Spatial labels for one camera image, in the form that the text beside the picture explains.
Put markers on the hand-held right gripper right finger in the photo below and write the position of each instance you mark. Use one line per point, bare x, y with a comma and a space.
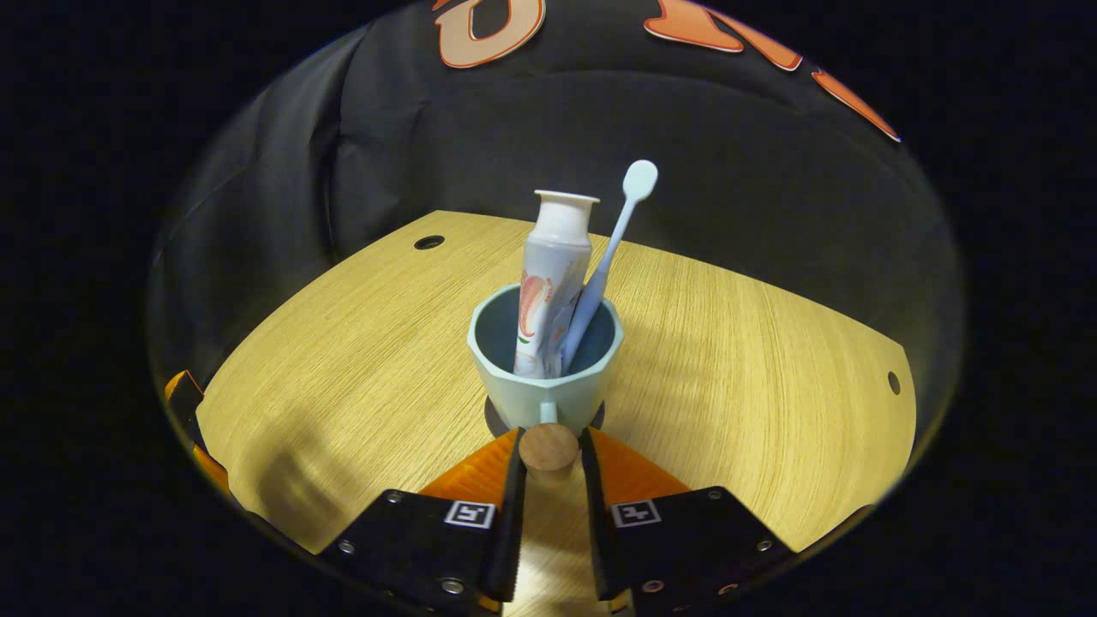
596, 531

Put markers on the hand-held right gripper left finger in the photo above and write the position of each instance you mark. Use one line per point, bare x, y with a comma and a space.
514, 531

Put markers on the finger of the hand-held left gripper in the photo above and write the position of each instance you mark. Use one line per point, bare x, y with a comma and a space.
184, 394

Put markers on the dark round coaster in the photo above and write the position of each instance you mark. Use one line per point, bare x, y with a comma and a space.
495, 418

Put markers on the white toothpaste tube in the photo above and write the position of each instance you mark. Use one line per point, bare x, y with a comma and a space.
553, 274

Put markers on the white toothbrush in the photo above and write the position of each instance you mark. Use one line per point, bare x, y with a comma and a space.
610, 257

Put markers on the black backdrop cloth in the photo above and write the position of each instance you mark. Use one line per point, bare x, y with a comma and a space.
428, 154

